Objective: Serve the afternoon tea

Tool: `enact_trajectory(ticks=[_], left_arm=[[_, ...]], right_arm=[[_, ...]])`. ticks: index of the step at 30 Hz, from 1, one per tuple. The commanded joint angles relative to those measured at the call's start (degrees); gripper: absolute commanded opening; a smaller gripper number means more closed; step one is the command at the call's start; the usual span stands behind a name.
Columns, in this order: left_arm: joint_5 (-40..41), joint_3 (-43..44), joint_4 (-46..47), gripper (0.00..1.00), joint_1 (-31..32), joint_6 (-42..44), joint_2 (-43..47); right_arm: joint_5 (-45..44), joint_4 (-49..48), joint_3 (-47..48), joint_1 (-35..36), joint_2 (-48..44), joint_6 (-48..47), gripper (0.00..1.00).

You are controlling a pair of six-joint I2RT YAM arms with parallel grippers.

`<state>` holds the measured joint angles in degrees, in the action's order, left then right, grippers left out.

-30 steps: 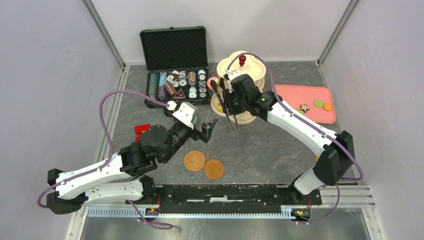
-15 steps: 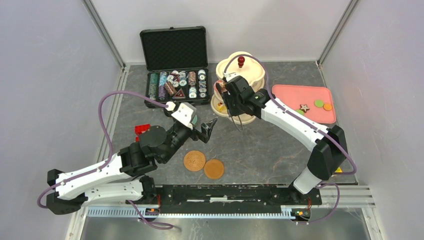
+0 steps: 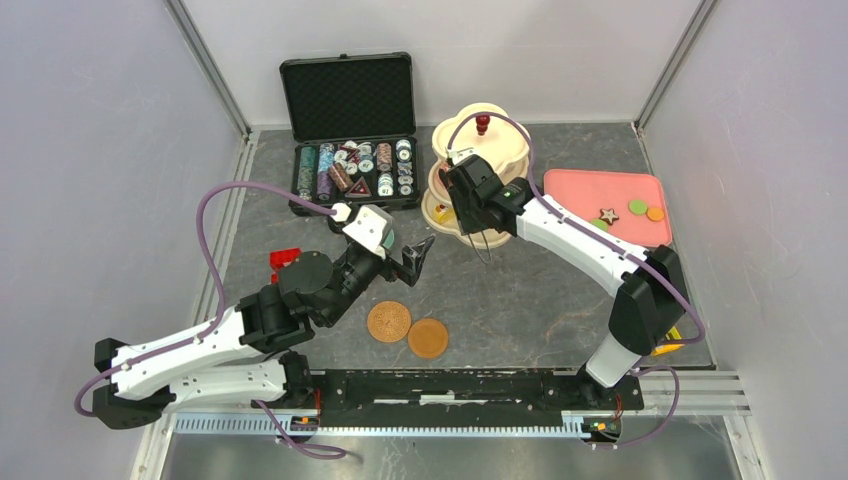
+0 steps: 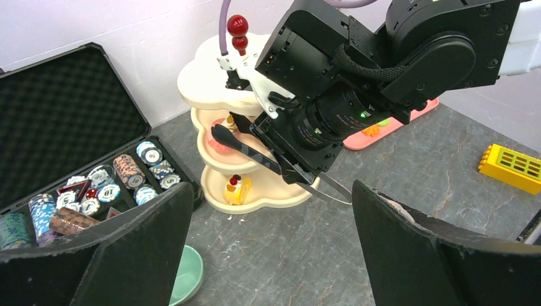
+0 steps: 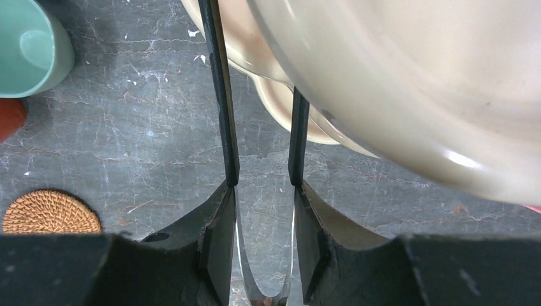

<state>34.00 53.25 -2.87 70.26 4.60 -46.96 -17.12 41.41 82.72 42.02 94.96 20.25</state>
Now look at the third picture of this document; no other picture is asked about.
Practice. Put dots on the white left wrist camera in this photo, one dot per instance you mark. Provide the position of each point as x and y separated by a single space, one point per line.
369 226

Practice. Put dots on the black serving tongs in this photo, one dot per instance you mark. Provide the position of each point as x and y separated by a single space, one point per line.
481 247

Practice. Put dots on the patterned round wooden coaster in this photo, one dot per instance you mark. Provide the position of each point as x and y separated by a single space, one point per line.
389 321

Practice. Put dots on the cream three-tier serving stand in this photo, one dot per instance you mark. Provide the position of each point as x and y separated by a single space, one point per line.
478 151

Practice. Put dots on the green macaron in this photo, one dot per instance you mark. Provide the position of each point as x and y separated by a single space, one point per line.
638 207
600 224

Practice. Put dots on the yellow roll cake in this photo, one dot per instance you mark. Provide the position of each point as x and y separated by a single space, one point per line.
443 214

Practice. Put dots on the triangular all-in button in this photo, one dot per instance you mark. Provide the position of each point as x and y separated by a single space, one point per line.
359 189

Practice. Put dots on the red toy brick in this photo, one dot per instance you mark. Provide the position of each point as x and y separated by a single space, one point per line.
280 259

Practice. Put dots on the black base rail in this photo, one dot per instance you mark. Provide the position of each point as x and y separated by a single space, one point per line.
421 398

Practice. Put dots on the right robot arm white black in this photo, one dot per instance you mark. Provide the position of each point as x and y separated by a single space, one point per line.
647 285

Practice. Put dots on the black poker chip case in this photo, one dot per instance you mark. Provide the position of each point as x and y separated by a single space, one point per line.
353 117

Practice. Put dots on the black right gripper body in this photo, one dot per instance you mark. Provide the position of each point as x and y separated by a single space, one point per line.
468 220

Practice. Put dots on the plain round wooden coaster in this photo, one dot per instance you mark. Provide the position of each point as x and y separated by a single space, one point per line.
428 338

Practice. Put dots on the green teacup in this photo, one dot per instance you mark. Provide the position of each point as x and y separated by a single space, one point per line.
388 240

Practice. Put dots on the pink plastic tray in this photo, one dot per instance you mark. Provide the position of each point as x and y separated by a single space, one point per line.
585 193

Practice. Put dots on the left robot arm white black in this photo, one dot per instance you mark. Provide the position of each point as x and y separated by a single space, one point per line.
245 354

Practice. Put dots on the yellow toy brick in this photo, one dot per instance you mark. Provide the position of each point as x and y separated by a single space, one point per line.
669 343

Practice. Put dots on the orange macaron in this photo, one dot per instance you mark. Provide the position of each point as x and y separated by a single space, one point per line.
655 214

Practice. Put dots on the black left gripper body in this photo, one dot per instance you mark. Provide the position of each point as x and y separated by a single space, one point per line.
392 270

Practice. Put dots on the chocolate star cookie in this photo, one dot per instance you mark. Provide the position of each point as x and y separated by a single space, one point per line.
609 216

